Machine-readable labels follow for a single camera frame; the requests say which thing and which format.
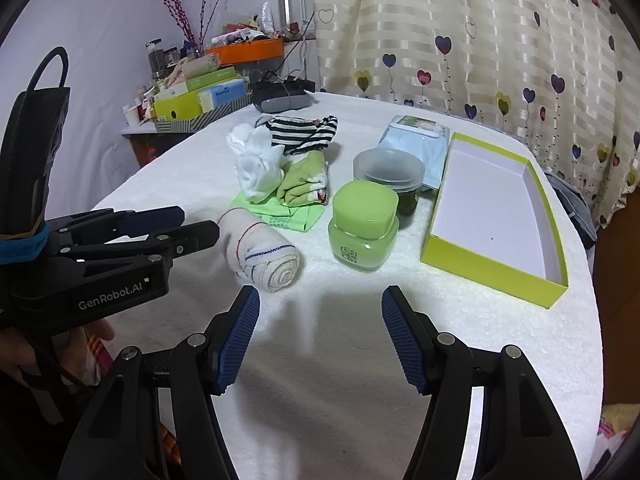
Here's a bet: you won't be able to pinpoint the white bandage towel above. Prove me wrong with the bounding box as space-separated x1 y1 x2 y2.
218 207 300 292

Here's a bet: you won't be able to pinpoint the white gloves bundle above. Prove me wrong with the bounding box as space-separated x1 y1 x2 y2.
227 124 284 204

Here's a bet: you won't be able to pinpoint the green plastic bag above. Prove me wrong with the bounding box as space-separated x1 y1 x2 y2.
230 193 326 232

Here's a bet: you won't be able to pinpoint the green rabbit sock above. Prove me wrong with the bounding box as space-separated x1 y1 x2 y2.
277 150 329 207

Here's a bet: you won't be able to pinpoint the black white striped sock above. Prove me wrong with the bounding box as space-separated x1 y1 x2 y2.
255 115 338 156

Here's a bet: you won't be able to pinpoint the left hand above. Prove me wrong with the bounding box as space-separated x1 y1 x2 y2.
1 318 115 396

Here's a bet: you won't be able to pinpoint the striped cardboard tray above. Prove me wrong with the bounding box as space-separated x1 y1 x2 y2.
154 96 250 133

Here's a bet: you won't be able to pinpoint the green file box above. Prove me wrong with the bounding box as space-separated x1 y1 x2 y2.
154 66 241 120

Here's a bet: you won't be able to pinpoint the yellow-green shallow box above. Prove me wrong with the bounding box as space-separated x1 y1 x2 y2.
421 132 568 309

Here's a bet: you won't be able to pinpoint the blue tissue pack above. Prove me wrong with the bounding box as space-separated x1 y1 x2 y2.
198 79 246 113

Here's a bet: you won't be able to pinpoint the green cream jar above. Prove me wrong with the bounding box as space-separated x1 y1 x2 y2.
328 180 399 271

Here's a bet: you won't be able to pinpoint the VR headset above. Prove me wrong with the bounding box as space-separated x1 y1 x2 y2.
250 77 316 115

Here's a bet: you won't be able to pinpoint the orange tray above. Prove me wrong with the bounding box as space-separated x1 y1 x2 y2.
206 38 284 66

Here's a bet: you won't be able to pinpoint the grey clothes pile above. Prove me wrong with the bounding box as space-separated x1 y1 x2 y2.
546 172 598 252

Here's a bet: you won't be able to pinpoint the wet wipes pack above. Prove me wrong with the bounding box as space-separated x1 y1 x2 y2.
378 115 450 190

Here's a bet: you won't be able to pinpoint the purple decorative branches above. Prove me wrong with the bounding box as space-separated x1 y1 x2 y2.
150 0 241 57

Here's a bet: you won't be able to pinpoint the heart pattern curtain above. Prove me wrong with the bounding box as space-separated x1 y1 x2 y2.
314 0 639 228

